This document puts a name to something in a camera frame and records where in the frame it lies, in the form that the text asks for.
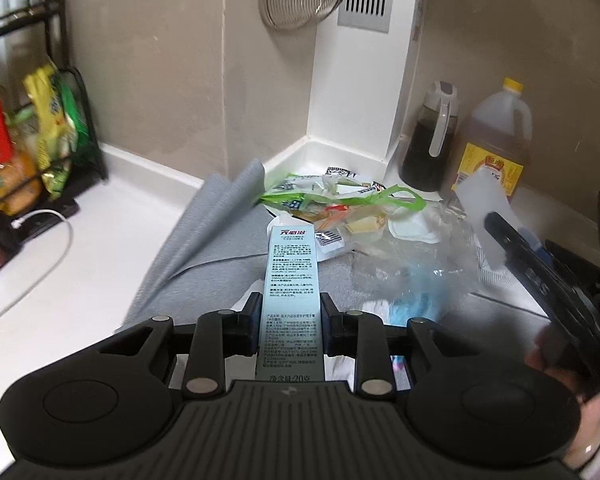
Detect white tissue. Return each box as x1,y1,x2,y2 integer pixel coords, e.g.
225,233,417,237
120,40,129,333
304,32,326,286
226,278,416,396

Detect blue paper wrapper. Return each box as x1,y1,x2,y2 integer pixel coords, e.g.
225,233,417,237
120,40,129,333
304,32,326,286
362,281,451,326

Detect light blue carton box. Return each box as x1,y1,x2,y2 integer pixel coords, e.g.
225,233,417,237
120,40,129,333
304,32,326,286
256,224,325,382

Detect clear plastic bag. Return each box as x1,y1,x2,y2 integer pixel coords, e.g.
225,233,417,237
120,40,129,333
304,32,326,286
349,203,478,309

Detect green handled plastic bag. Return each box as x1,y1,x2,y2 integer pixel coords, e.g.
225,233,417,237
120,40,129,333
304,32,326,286
260,167,426,235

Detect person's right hand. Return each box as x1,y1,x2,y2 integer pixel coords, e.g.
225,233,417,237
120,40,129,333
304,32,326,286
524,339,600,469

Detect black gas stove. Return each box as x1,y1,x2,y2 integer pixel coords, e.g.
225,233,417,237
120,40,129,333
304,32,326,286
517,240,600,338

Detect grey counter mat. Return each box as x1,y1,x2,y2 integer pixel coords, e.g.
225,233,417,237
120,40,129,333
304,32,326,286
119,160,548,339

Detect dark soy sauce dispenser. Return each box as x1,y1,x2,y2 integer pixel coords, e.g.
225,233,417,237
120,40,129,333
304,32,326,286
399,80,460,192

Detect large cooking wine jug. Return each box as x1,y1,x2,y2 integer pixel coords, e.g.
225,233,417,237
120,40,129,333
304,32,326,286
441,77,533,200

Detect yellow green snack bag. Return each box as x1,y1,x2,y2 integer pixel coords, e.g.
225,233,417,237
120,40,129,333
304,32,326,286
23,60,90,200

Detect black spice rack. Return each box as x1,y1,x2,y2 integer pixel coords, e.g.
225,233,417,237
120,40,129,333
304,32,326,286
0,0,108,218

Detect white charging cable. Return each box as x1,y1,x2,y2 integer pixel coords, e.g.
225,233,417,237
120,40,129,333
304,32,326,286
0,209,76,334

